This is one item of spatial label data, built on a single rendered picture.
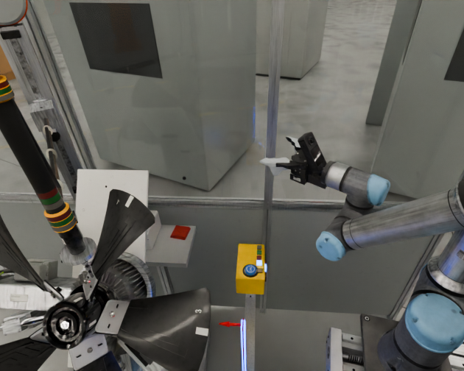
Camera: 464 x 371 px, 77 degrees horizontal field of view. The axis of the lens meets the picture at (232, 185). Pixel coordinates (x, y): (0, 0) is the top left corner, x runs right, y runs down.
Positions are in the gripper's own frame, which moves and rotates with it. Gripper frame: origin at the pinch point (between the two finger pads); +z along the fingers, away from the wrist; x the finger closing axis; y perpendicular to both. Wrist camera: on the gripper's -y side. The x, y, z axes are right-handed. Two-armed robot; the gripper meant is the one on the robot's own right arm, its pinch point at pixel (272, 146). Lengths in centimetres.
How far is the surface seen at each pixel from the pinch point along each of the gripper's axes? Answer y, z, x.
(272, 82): -9.3, 15.0, 22.2
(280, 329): 147, -1, -1
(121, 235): 2, 13, -51
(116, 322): 19, 6, -65
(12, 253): 3, 34, -72
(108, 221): 3, 22, -50
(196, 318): 22, -9, -50
